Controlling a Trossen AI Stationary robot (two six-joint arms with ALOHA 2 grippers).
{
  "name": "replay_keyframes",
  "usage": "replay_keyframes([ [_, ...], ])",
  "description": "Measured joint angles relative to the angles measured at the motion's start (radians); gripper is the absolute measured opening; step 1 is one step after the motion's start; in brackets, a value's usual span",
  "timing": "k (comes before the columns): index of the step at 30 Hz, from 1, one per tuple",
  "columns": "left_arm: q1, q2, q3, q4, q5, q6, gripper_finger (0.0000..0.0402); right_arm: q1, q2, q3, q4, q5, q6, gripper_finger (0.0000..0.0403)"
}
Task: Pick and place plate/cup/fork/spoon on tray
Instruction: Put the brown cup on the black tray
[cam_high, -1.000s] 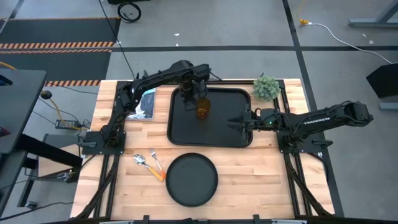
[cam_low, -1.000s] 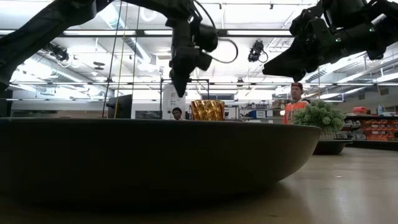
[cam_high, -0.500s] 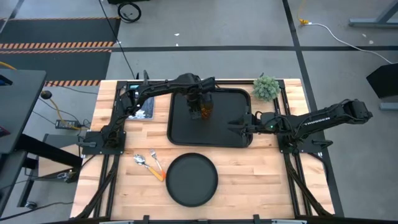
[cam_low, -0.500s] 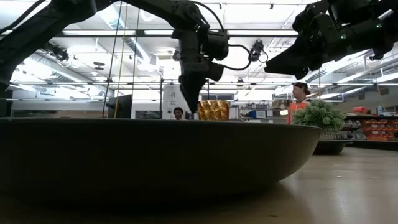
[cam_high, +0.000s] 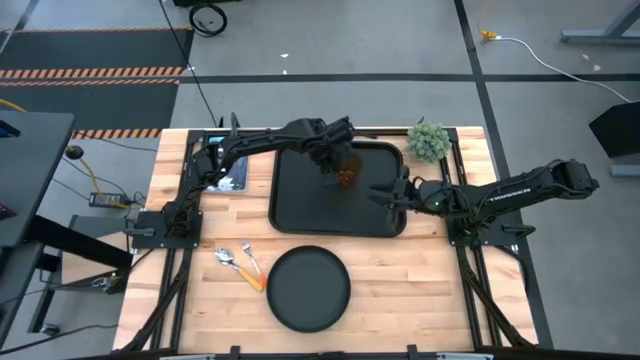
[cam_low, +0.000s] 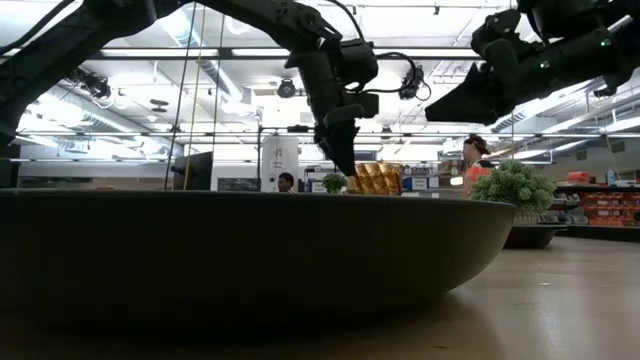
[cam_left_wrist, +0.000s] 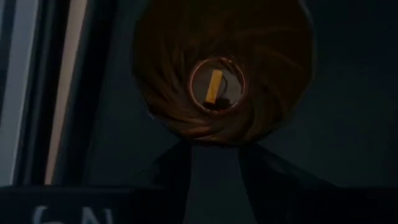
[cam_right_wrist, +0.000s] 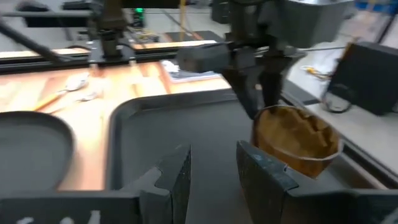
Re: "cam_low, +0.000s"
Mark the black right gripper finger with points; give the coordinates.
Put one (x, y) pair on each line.
(481, 71)
(470, 107)

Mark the white cylindrical column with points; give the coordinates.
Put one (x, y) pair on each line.
(279, 160)

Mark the black plastic tray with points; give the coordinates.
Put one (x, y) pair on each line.
(530, 237)

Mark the black aluminium rig frame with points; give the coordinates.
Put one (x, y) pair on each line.
(165, 58)

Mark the standing person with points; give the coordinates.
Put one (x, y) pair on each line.
(474, 172)

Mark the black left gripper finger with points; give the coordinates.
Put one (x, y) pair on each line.
(324, 145)
(345, 145)

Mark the black round plate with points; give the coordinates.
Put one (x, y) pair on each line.
(250, 250)

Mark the amber glass cup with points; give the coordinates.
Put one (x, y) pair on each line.
(375, 179)

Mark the green artificial potted plant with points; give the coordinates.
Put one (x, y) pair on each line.
(512, 187)

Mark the black computer monitor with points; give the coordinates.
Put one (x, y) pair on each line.
(195, 172)

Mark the shelf with orange boxes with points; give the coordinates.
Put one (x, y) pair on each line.
(605, 207)

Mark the seated person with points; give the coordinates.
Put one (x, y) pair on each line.
(286, 181)

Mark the round black ceiling camera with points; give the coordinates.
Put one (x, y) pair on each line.
(286, 89)

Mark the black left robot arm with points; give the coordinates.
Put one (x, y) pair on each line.
(50, 50)

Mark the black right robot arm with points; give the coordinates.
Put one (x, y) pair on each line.
(590, 45)

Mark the small green background plant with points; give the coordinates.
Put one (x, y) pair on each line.
(334, 183)

